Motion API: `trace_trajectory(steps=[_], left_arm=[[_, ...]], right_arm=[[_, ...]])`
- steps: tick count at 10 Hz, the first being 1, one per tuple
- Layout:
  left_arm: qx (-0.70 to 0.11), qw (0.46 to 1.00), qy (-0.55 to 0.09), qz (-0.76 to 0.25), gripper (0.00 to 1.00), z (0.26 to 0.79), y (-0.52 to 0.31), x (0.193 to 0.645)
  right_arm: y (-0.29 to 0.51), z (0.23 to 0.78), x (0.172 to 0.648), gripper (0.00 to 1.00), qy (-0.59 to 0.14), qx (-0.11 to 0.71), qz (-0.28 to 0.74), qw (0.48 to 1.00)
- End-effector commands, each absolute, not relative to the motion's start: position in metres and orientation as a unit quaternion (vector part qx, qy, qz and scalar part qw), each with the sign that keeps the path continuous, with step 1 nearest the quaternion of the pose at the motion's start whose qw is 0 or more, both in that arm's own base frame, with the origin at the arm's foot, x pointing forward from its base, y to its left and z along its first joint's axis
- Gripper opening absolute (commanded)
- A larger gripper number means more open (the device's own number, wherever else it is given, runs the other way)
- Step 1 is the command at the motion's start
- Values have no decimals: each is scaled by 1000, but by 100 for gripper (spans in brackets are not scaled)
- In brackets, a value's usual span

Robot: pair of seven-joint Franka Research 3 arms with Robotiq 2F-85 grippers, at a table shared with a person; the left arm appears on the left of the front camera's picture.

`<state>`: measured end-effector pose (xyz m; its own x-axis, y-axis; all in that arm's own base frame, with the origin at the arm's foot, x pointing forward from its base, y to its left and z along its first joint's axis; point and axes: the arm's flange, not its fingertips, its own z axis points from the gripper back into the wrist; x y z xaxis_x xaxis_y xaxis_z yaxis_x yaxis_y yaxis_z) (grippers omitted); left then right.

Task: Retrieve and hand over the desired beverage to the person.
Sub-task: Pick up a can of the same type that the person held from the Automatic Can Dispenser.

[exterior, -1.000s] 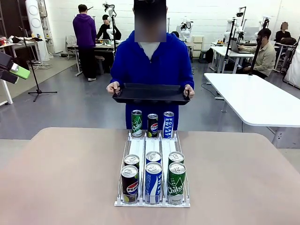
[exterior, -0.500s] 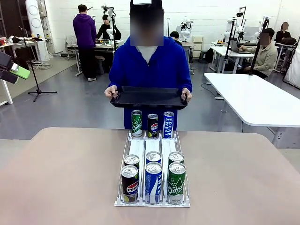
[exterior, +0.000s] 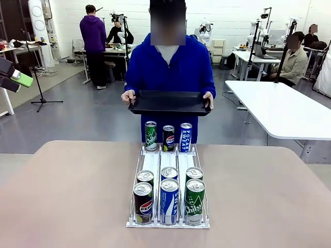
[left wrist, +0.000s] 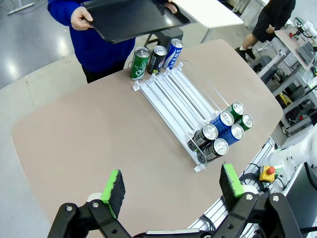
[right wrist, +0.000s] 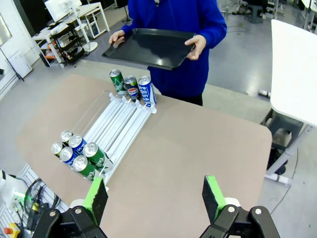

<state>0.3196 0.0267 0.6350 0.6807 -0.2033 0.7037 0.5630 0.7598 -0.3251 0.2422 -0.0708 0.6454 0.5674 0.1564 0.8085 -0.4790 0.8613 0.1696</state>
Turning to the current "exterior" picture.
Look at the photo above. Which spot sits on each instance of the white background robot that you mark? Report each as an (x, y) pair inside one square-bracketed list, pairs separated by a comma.
[(204, 31), (250, 37)]

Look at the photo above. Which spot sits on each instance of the cluttered white side table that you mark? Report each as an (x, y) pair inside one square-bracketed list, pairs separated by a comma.
[(23, 47)]

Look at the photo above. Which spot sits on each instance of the background work table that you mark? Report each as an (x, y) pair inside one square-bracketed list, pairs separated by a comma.
[(113, 54)]

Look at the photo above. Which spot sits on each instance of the green Chilsung cider can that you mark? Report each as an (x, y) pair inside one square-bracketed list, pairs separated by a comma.
[(194, 172), (150, 137), (195, 204)]

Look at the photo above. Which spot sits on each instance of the person's left hand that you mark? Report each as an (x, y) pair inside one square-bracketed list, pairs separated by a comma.
[(210, 99)]

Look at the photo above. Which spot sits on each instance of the white background desk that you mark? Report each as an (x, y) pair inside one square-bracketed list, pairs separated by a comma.
[(248, 57)]

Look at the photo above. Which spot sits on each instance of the seated person beige jacket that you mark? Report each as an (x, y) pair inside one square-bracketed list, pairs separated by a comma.
[(293, 64)]

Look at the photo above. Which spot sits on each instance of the blue Pocari Sweat can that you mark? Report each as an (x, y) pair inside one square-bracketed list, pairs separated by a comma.
[(169, 202), (186, 138), (169, 172)]

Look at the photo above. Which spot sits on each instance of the black backpack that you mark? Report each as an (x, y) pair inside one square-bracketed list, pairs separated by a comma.
[(231, 61)]

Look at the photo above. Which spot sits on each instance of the person's right forearm blue sleeve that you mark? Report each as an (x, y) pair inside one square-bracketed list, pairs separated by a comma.
[(130, 82)]

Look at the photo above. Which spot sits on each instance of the white tower air conditioner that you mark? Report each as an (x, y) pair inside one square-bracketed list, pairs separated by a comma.
[(38, 25)]

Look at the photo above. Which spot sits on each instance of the person's right hand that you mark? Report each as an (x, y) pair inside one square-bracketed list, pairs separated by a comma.
[(128, 96)]

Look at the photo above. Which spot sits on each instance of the black tripod stand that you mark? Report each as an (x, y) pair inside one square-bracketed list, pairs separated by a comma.
[(38, 85)]

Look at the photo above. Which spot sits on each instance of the black camera stand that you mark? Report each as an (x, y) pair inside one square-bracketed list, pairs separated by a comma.
[(253, 51)]

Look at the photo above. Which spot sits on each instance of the person's left forearm blue sleeve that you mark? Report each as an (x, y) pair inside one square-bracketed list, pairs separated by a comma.
[(210, 84)]

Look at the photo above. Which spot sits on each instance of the white fabric panel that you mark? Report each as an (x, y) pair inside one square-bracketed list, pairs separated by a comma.
[(324, 75)]

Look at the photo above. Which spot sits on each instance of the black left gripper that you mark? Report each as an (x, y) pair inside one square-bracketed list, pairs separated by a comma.
[(5, 67)]

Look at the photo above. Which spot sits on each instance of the white drawer cabinet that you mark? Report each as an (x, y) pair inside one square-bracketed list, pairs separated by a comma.
[(218, 50)]

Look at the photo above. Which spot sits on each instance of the seated person black top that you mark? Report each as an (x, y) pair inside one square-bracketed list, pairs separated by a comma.
[(311, 38)]

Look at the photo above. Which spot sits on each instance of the black Pepsi can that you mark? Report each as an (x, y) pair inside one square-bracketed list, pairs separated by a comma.
[(143, 204), (145, 176), (168, 139)]

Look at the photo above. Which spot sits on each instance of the white table leg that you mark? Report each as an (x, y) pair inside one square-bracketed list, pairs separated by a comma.
[(9, 102)]

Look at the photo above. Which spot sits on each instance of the person in black clothes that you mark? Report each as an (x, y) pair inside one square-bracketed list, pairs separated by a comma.
[(114, 34)]

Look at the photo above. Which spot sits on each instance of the white can dispenser rack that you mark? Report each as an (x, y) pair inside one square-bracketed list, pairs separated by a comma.
[(151, 161)]

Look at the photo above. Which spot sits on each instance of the black pole stand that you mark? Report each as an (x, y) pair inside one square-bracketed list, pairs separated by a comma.
[(283, 56)]

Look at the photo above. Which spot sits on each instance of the person in purple hoodie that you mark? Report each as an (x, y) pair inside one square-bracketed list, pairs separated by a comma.
[(93, 33)]

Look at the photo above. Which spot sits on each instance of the large white table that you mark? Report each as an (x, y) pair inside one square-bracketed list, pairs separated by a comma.
[(279, 108)]

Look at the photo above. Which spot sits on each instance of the black plastic tray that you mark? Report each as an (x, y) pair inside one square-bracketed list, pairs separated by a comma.
[(168, 103)]

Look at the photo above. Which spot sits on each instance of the person in blue hoodie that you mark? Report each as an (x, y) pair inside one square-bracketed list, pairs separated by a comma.
[(168, 75)]

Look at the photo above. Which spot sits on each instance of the grey laptop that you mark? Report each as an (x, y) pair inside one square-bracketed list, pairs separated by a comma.
[(259, 50)]

